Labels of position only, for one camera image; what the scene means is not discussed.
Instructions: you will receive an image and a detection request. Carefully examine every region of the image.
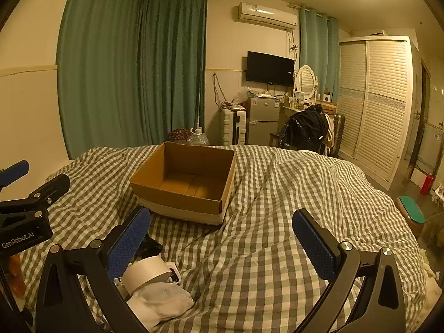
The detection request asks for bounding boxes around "dark door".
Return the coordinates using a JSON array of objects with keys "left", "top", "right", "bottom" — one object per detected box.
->
[{"left": 414, "top": 59, "right": 433, "bottom": 167}]

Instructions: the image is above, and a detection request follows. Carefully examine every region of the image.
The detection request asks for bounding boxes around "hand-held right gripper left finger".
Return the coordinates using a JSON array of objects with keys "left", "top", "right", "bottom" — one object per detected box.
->
[{"left": 36, "top": 205, "right": 151, "bottom": 333}]

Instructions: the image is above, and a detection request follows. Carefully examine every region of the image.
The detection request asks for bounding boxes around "green topped stool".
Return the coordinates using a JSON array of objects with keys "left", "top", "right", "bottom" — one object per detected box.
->
[{"left": 395, "top": 195, "right": 427, "bottom": 238}]

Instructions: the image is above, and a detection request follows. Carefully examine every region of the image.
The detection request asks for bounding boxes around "green curtain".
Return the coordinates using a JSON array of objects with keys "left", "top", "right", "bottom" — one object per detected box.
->
[
  {"left": 139, "top": 0, "right": 208, "bottom": 146},
  {"left": 56, "top": 0, "right": 143, "bottom": 160},
  {"left": 299, "top": 6, "right": 340, "bottom": 102}
]

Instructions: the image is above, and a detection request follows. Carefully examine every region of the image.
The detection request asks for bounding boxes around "white sock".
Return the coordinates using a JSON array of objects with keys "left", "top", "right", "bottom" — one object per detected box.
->
[{"left": 127, "top": 282, "right": 195, "bottom": 332}]

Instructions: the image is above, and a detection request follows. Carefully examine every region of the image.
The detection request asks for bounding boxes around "white air conditioner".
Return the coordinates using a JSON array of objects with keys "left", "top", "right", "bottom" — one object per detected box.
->
[{"left": 238, "top": 2, "right": 299, "bottom": 31}]

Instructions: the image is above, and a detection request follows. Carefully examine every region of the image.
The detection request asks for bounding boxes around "wooden box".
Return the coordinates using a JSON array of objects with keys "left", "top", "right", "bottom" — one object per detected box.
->
[{"left": 315, "top": 99, "right": 337, "bottom": 113}]

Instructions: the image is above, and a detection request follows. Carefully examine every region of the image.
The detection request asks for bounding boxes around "white louvred wardrobe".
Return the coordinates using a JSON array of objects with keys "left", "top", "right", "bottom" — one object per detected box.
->
[{"left": 338, "top": 36, "right": 422, "bottom": 191}]

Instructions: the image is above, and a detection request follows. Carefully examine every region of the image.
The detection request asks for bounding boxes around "clear large water bottle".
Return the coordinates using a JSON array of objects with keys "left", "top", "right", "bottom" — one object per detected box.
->
[{"left": 187, "top": 128, "right": 211, "bottom": 146}]

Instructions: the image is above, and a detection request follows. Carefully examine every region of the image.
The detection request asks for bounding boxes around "black jacket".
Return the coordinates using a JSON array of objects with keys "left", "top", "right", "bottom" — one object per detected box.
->
[{"left": 279, "top": 104, "right": 330, "bottom": 152}]

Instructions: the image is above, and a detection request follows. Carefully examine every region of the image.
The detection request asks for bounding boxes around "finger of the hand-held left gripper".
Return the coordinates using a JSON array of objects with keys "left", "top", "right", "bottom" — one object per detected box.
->
[
  {"left": 0, "top": 173, "right": 71, "bottom": 216},
  {"left": 0, "top": 160, "right": 29, "bottom": 192}
]

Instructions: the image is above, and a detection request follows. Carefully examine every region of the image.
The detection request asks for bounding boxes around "clear plastic bag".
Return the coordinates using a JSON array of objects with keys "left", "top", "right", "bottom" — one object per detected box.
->
[{"left": 235, "top": 88, "right": 251, "bottom": 107}]

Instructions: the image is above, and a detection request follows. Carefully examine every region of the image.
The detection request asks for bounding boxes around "black wall television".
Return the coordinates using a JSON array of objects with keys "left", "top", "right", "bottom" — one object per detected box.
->
[{"left": 246, "top": 51, "right": 296, "bottom": 87}]

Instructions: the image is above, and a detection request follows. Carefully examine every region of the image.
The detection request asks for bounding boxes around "white tape roll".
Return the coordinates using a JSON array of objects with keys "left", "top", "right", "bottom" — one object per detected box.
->
[{"left": 121, "top": 255, "right": 175, "bottom": 294}]

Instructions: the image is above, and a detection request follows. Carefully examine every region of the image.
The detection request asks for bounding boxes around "brown cardboard box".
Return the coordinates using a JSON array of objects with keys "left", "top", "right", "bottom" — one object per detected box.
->
[{"left": 129, "top": 142, "right": 237, "bottom": 226}]

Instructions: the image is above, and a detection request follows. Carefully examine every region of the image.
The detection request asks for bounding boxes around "brown suitcase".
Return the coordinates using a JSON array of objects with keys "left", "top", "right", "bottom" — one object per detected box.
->
[{"left": 328, "top": 113, "right": 346, "bottom": 157}]

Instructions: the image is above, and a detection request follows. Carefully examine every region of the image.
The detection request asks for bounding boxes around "person's left hand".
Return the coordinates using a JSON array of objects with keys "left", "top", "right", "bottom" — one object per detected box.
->
[{"left": 7, "top": 255, "right": 26, "bottom": 297}]

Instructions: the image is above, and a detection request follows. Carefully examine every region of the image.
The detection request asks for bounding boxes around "patterned dark bag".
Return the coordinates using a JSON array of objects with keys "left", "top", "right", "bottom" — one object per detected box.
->
[{"left": 168, "top": 127, "right": 191, "bottom": 143}]

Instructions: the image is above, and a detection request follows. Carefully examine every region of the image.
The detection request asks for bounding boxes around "white oval mirror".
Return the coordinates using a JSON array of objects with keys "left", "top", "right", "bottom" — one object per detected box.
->
[{"left": 294, "top": 64, "right": 319, "bottom": 102}]

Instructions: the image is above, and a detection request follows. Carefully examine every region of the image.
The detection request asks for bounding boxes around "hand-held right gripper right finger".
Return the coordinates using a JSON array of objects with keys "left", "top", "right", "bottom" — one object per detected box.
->
[{"left": 292, "top": 209, "right": 406, "bottom": 333}]

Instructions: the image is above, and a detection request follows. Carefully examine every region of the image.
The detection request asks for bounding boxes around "silver small fridge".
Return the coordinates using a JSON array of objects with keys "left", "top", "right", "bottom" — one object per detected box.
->
[{"left": 246, "top": 96, "right": 282, "bottom": 145}]

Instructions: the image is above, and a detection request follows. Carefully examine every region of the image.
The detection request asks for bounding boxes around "black small item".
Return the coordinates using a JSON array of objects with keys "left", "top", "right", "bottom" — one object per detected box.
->
[{"left": 136, "top": 232, "right": 163, "bottom": 261}]

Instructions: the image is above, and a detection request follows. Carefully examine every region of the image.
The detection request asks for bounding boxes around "white suitcase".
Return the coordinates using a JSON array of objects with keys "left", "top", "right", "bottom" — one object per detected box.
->
[{"left": 220, "top": 107, "right": 248, "bottom": 147}]

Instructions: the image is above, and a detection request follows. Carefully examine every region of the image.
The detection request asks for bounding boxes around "white cloth bag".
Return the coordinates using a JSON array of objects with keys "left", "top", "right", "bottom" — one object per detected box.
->
[{"left": 324, "top": 113, "right": 336, "bottom": 148}]

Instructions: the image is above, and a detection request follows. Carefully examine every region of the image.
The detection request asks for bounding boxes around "red fire extinguisher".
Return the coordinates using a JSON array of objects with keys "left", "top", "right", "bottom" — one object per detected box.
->
[{"left": 420, "top": 172, "right": 436, "bottom": 195}]

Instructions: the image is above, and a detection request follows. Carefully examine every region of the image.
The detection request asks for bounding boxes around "grey checked blanket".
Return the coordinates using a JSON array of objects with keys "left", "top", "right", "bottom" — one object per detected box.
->
[{"left": 21, "top": 145, "right": 431, "bottom": 333}]

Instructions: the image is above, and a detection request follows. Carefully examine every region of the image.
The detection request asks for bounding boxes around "dressing table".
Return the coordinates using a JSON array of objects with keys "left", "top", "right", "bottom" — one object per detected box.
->
[{"left": 280, "top": 104, "right": 313, "bottom": 136}]

